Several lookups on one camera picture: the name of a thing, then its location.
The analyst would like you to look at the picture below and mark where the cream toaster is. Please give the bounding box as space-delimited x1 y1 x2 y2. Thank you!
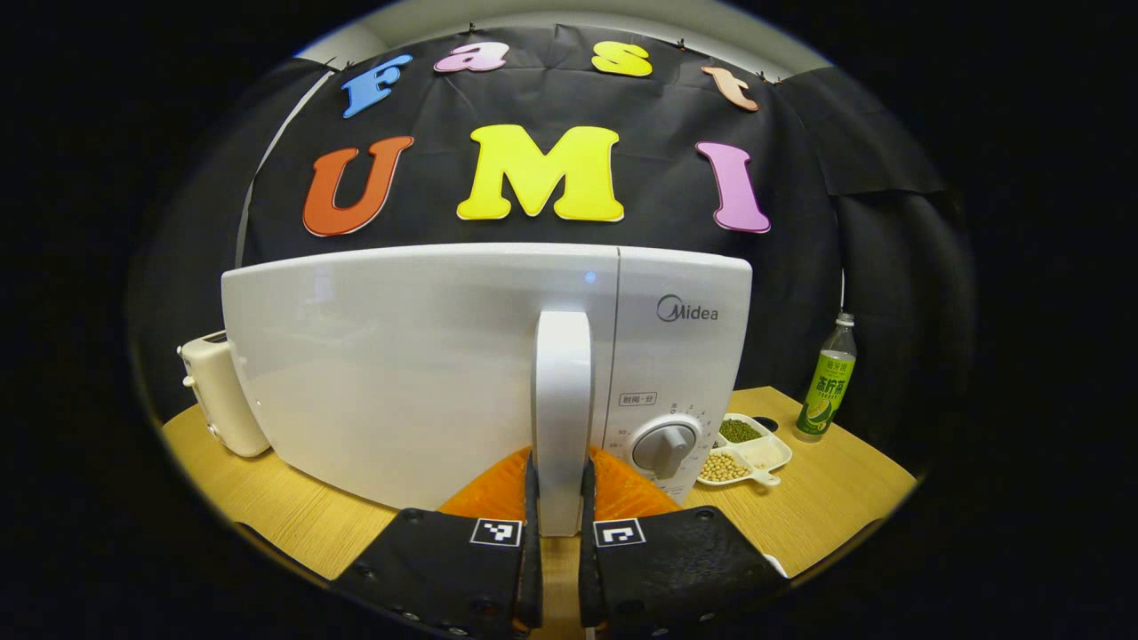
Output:
177 331 271 459

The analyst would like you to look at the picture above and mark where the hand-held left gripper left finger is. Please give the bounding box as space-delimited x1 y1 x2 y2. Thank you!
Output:
329 447 543 640

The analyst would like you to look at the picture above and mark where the green labelled drink bottle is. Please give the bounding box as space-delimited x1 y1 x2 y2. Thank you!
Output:
794 312 858 443

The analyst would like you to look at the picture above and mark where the black backdrop cloth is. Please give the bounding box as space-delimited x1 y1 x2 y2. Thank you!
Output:
133 22 974 445

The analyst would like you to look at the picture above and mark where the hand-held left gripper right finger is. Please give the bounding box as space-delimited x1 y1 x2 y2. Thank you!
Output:
578 444 790 637

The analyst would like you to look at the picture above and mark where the white divided bean dish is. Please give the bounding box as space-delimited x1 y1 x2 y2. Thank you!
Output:
696 412 793 489

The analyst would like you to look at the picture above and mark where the white microwave oven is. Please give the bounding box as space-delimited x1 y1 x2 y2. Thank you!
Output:
220 243 753 537

